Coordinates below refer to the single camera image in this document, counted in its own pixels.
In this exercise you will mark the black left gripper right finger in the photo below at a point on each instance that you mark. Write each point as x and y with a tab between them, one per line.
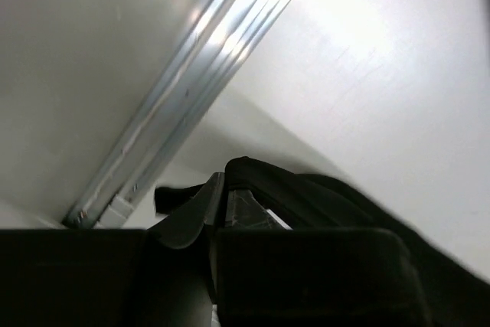
269	275

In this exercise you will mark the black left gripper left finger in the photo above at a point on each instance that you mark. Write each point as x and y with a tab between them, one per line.
159	276

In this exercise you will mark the black trousers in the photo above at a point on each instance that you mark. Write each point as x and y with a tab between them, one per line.
454	295

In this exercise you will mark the aluminium frame rail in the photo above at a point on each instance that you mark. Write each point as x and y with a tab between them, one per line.
221	36

